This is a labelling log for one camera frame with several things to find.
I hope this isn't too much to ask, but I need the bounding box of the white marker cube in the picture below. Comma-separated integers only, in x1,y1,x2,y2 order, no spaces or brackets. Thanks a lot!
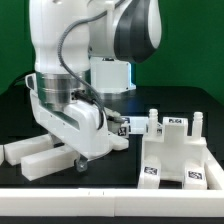
118,122,130,138
147,122,163,135

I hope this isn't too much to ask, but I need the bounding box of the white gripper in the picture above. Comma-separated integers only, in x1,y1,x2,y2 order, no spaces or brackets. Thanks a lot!
29,89,112,173

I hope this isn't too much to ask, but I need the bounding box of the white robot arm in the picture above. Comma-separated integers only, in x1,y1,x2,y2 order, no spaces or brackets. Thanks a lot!
27,0,162,172

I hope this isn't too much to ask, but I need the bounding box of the white L-shaped wall fence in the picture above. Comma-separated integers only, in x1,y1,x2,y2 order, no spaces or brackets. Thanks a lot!
0,158,224,217

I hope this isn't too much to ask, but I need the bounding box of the white chair back frame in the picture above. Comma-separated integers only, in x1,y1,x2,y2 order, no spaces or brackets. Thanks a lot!
0,134,80,181

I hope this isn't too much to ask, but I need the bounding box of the white marker base plate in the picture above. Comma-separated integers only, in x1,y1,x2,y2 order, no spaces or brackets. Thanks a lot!
122,116,148,134

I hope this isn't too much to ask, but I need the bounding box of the white chair seat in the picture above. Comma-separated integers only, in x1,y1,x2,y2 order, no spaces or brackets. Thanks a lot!
141,109,208,184

